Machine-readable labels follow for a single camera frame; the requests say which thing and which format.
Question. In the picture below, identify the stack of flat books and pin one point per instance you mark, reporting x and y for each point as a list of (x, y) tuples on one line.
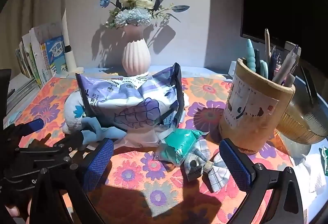
[(21, 94)]

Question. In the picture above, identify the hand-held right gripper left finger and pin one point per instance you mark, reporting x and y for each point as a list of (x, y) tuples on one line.
[(98, 165)]

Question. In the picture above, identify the white desk lamp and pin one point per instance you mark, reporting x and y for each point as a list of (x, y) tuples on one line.
[(67, 42)]

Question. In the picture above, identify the crumpled white tissue paper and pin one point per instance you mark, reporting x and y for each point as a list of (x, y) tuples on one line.
[(311, 178)]

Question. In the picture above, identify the purple white printed pack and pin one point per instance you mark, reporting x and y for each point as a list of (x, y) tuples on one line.
[(128, 101)]

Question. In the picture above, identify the gold ribbed container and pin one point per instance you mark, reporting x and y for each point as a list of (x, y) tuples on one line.
[(305, 121)]

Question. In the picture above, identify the green plastic packet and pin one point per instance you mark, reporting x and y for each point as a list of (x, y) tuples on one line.
[(179, 147)]

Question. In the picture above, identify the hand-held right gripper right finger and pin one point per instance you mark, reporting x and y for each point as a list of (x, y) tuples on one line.
[(235, 165)]

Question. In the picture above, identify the row of standing books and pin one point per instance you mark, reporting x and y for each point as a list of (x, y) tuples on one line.
[(43, 57)]

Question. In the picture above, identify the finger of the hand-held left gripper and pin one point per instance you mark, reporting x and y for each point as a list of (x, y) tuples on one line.
[(33, 124), (73, 142)]

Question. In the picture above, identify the person's left hand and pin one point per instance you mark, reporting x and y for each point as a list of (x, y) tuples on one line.
[(12, 211)]

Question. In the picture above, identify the bunch of pens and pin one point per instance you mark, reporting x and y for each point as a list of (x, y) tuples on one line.
[(281, 71)]

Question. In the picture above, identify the grey plaid hair bow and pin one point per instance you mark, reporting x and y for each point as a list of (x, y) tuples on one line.
[(205, 162)]

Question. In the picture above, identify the floral orange table cloth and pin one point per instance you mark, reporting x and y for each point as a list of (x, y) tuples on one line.
[(143, 175)]

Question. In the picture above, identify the blue white tissue pack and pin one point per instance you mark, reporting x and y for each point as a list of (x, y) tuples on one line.
[(232, 70)]

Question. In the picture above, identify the white plush toy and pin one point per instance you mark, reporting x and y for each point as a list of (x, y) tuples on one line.
[(73, 113)]

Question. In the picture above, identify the bamboo pen holder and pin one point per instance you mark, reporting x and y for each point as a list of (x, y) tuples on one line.
[(253, 111)]

